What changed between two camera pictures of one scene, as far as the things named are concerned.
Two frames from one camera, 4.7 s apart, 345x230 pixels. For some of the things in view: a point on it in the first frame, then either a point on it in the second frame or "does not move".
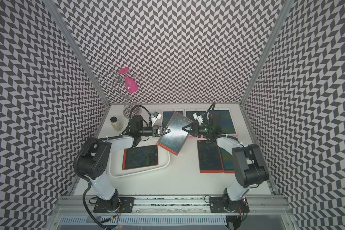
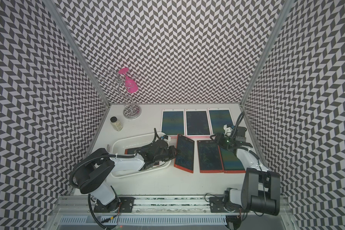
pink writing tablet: (222, 117) does not move
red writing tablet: (209, 157) does not move
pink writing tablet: (167, 114) does not move
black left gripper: (158, 134) → (172, 150)
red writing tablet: (227, 161) does not move
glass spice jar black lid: (116, 124) does not move
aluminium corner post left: (53, 7) does not move
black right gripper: (195, 129) → (219, 138)
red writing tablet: (174, 141) → (184, 159)
